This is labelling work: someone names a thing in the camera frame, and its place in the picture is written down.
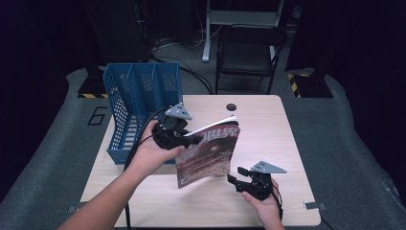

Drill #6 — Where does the left hand-held gripper cable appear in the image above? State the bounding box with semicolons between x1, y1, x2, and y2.
123;107;170;229

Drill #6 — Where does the blue plastic file rack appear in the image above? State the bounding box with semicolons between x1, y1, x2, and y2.
102;61;185;166

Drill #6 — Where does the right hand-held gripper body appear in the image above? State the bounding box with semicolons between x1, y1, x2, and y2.
236;160;287;201

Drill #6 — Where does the thin black cable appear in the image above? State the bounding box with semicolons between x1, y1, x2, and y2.
320;216;334;230

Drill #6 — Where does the grey metal table bracket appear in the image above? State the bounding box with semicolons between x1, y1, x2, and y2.
303;200;327;211
66;201;84;215

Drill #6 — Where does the dark cabinet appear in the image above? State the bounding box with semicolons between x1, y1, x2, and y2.
80;0;151;65

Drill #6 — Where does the right hand-held gripper cable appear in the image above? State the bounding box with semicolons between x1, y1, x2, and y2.
271;183;285;221

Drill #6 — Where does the dark curtain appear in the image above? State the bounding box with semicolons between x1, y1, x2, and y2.
285;0;406;219
0;0;106;202

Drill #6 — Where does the person's right hand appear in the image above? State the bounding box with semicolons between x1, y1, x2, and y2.
241;178;284;225

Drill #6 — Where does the red cover magazine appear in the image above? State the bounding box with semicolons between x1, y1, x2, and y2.
174;115;242;190

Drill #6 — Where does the hand-held gripper cable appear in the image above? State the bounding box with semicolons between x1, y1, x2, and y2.
123;107;170;229
271;183;285;221

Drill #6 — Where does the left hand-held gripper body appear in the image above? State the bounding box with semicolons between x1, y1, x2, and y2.
151;102;193;150

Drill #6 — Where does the white metal desk frame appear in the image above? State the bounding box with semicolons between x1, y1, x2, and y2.
201;0;285;63

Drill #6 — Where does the black stand base striped edge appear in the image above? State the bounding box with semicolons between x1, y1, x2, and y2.
286;68;334;99
77;65;109;100

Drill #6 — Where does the person's left hand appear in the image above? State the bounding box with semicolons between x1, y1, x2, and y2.
127;119;187;179

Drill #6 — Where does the black folding chair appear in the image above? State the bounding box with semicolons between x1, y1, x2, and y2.
214;26;288;95

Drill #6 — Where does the bundle of black floor cables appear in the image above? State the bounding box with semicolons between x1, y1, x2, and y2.
149;34;214;95

